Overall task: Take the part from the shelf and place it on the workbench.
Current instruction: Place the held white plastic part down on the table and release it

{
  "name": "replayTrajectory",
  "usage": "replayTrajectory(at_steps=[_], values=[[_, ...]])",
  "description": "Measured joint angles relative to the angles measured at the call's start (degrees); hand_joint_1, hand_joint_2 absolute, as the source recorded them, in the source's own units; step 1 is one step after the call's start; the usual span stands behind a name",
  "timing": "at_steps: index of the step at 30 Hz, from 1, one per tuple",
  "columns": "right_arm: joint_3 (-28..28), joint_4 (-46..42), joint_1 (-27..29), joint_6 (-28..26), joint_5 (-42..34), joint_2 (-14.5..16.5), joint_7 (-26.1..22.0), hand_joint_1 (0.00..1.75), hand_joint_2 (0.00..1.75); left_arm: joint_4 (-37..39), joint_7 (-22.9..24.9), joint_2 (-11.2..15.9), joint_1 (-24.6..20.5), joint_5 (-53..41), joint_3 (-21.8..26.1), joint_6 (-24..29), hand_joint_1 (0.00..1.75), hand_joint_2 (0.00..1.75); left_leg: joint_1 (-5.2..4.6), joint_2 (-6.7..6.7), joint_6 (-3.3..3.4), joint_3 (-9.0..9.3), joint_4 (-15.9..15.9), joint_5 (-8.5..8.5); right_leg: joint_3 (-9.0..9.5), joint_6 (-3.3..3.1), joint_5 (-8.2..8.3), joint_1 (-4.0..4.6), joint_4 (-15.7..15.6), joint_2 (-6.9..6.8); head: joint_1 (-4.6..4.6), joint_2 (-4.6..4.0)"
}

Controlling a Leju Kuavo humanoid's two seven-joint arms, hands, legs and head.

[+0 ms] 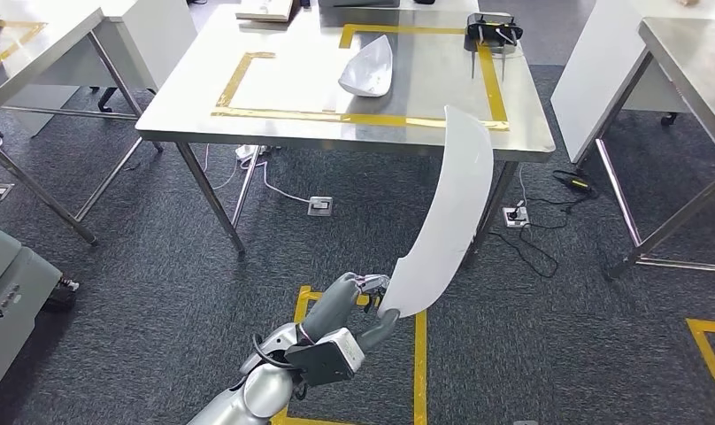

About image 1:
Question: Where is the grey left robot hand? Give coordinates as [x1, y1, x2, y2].
[298, 271, 402, 354]

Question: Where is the white curved plastic part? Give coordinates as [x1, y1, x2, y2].
[378, 105, 496, 319]

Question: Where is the yellow tape on workbench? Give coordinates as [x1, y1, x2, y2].
[0, 20, 48, 79]
[211, 23, 510, 131]

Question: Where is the stainless steel workbench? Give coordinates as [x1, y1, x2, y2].
[595, 16, 715, 281]
[0, 8, 165, 246]
[135, 4, 557, 254]

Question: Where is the white boat-shaped plastic part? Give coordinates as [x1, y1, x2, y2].
[338, 34, 395, 98]

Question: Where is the floor socket with black plug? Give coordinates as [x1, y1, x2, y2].
[503, 205, 530, 229]

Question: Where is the black machine caster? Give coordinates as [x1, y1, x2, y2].
[42, 277, 81, 313]

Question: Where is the black power adapter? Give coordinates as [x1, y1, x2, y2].
[553, 170, 600, 198]

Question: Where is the cardboard box with white tray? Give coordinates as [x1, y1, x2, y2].
[235, 0, 301, 23]

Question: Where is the white table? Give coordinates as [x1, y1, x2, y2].
[298, 0, 481, 14]
[3, 0, 198, 137]

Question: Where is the black router with antennas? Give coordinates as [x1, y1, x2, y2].
[465, 12, 525, 57]

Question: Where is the grey machine housing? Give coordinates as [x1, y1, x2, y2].
[0, 225, 64, 403]

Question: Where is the white cabinet panel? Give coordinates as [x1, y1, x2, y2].
[550, 0, 690, 166]

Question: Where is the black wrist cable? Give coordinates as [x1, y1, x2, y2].
[240, 333, 303, 401]

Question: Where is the white floor cable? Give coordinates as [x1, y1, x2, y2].
[202, 143, 311, 205]

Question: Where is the black floor cable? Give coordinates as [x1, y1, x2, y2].
[486, 170, 599, 280]

